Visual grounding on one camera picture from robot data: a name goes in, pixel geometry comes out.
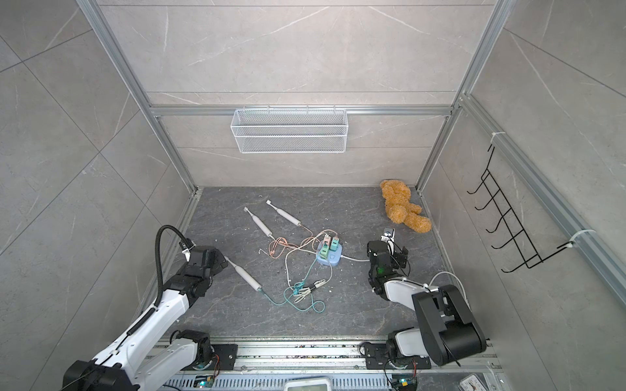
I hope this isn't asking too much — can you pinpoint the white charging cable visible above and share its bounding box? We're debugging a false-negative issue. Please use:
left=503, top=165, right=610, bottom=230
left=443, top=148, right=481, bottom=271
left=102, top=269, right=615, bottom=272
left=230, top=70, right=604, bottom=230
left=271, top=229, right=339, bottom=304

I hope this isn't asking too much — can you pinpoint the green charger plug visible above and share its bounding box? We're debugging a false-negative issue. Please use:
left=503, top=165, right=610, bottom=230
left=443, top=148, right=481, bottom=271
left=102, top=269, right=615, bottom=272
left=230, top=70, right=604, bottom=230
left=319, top=244, right=329, bottom=259

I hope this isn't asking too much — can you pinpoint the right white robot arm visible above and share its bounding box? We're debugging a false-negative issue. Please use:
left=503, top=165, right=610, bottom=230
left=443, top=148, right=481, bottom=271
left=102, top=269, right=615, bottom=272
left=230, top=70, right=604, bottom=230
left=367, top=239, right=487, bottom=367

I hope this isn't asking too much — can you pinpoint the teal charger plug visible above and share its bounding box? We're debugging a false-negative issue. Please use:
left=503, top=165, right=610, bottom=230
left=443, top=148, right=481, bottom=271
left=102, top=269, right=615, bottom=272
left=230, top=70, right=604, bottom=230
left=329, top=236, right=340, bottom=252

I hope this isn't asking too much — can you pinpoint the green charging cable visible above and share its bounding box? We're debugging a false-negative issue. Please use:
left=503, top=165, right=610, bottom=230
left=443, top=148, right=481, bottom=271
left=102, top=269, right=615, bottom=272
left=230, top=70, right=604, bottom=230
left=258, top=256, right=327, bottom=314

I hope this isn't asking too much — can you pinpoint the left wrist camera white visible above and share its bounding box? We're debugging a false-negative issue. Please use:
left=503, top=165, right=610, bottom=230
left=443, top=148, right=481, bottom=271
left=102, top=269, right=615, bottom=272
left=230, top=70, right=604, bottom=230
left=179, top=239, right=196, bottom=262

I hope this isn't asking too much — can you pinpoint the white wire mesh basket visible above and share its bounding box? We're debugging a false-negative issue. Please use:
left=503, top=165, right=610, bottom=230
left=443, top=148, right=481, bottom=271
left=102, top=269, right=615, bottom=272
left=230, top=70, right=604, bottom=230
left=231, top=109, right=349, bottom=154

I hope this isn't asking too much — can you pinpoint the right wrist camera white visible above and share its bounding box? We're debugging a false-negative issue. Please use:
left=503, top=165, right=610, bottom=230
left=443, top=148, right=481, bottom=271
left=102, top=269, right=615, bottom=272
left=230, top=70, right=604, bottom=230
left=381, top=228, right=395, bottom=255

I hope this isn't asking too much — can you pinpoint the blue power strip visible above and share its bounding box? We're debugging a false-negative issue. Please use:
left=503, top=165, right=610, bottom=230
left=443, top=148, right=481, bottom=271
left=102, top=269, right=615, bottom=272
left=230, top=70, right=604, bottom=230
left=316, top=244, right=342, bottom=267

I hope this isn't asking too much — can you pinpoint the pink charging cable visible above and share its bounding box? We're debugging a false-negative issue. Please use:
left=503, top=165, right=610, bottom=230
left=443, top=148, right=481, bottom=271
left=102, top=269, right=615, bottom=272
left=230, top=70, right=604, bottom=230
left=258, top=224, right=326, bottom=260

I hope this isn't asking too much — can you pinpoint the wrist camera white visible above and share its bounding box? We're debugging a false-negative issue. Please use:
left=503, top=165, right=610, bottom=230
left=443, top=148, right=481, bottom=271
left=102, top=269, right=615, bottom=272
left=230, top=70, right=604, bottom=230
left=381, top=228, right=395, bottom=255
left=179, top=239, right=196, bottom=262

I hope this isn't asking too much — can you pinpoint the black wire hook rack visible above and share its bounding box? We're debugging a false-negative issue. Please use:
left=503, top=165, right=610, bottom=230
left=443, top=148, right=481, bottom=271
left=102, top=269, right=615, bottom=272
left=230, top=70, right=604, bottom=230
left=466, top=144, right=575, bottom=274

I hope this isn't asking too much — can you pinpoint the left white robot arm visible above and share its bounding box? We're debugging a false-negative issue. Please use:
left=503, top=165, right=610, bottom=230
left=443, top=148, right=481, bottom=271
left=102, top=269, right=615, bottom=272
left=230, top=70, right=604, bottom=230
left=62, top=225, right=228, bottom=390

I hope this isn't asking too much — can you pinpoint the white electric toothbrush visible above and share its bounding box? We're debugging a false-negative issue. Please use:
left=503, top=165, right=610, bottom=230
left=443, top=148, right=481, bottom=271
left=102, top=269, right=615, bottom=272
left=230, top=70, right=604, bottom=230
left=244, top=207, right=274, bottom=239
left=225, top=257, right=262, bottom=292
left=266, top=200, right=302, bottom=226

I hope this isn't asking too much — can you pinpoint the white power strip cord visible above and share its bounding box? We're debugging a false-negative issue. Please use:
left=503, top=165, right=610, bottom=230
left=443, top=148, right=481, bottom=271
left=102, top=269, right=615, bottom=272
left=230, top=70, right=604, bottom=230
left=339, top=253, right=472, bottom=314

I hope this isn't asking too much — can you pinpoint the brown teddy bear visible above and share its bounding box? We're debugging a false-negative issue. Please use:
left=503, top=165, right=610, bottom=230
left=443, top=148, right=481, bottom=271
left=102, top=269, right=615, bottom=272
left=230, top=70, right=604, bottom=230
left=380, top=179, right=432, bottom=233

